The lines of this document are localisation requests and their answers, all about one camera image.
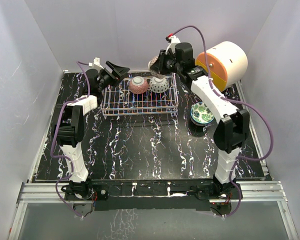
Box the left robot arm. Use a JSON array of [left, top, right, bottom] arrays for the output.
[[50, 61, 130, 200]]

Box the white wire dish rack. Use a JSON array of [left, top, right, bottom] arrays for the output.
[[100, 72, 179, 118]]

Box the black base frame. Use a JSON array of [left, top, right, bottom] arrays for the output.
[[61, 179, 242, 211]]

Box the white diamond pattern bowl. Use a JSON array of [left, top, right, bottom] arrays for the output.
[[149, 77, 169, 94]]

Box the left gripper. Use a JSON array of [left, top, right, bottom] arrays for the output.
[[97, 62, 130, 92]]

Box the round drawer cabinet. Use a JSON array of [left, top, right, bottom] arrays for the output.
[[195, 41, 248, 92]]

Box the pink floral bowl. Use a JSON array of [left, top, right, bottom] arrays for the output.
[[128, 76, 149, 95]]

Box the beige patterned bowl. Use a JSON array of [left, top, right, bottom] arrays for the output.
[[148, 55, 163, 78]]

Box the aluminium rail frame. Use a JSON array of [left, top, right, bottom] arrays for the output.
[[9, 84, 298, 240]]

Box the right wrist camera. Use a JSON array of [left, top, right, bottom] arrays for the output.
[[165, 33, 181, 55]]

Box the green leaf bowl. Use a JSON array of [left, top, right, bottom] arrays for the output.
[[190, 102, 215, 126]]

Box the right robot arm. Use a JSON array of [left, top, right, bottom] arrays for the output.
[[148, 39, 250, 199]]

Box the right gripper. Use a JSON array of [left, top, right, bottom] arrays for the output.
[[151, 50, 183, 76]]

